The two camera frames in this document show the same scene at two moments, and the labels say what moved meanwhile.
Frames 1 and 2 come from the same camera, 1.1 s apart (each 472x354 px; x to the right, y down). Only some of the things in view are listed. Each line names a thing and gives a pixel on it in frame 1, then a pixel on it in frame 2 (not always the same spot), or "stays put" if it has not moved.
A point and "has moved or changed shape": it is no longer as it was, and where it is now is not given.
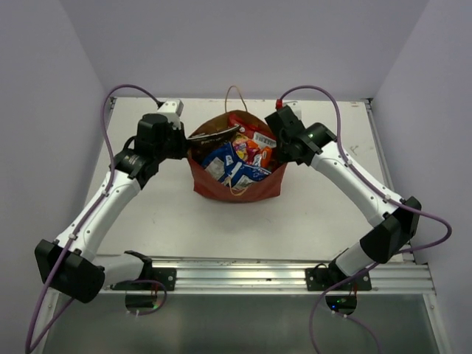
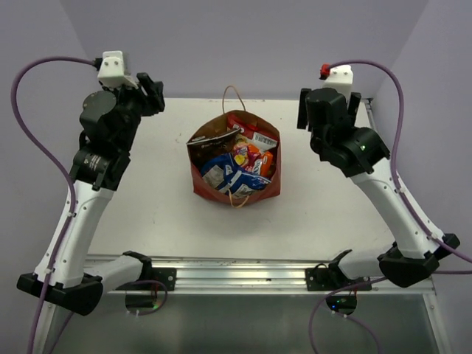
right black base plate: [322, 279] stays put
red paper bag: [205, 184] has moved or changed shape
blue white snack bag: [223, 163] has moved or changed shape
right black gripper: [282, 157] → [303, 120]
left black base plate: [163, 279] stays put
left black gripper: [179, 133] → [153, 90]
